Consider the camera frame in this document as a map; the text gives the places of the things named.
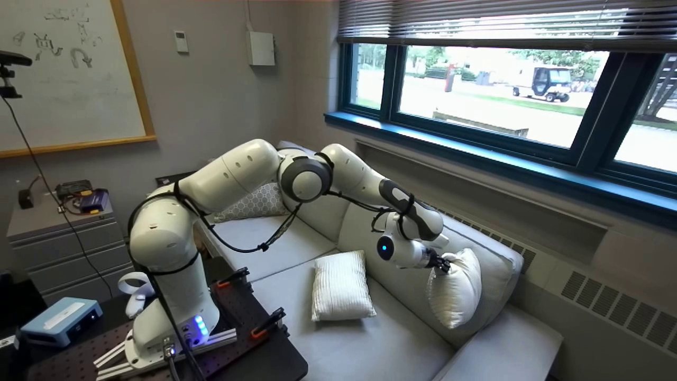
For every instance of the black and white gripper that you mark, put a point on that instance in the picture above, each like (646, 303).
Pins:
(430, 256)

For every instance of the large white striped pillow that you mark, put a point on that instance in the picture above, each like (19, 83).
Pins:
(456, 295)

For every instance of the small white striped pillow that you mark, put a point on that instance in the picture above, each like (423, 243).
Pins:
(342, 287)

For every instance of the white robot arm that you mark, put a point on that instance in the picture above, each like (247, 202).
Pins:
(183, 319)

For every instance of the light grey couch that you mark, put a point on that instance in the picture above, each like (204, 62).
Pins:
(403, 340)

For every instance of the grey patterned pillow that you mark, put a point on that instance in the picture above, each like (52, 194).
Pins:
(260, 202)

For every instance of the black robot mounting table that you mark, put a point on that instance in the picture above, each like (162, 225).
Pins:
(232, 354)

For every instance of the teal framed window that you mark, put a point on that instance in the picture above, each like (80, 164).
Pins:
(591, 124)

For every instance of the grey window blinds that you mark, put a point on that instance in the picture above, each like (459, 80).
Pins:
(637, 26)

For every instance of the white VR controller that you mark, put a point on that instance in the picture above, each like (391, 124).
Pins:
(138, 290)

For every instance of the white thermostat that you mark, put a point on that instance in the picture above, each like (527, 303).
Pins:
(181, 43)

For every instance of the items on cabinet top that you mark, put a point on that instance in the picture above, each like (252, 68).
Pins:
(81, 196)

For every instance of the grey drawer cabinet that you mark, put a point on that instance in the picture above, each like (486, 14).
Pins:
(69, 254)

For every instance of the blue and white box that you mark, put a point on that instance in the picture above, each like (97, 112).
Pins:
(63, 322)

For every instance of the wood framed whiteboard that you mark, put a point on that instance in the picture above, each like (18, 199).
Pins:
(84, 86)

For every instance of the wall radiator vent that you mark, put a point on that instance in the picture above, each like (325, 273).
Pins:
(594, 316)

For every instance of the orange handled clamp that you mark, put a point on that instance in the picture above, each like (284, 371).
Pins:
(233, 278)
(264, 328)

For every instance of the white wall box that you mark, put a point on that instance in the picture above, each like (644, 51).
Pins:
(260, 49)

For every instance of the black camera on stand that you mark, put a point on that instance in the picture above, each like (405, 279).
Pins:
(7, 62)

